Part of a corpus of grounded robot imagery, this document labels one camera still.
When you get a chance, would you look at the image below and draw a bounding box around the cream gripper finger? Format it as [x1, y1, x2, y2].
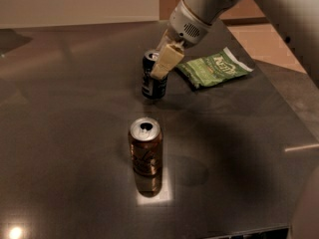
[156, 31, 170, 51]
[151, 42, 184, 80]

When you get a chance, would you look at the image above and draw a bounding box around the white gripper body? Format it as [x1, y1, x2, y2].
[167, 0, 213, 48]

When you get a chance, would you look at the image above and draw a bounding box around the blue pepsi can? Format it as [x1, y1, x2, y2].
[142, 50, 167, 100]

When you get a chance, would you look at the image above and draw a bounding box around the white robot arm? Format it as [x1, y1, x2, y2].
[152, 0, 319, 86]

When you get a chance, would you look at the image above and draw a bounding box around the orange soda can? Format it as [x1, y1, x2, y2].
[128, 117, 163, 176]

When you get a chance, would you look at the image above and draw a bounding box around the green chip bag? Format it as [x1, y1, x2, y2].
[176, 47, 252, 90]

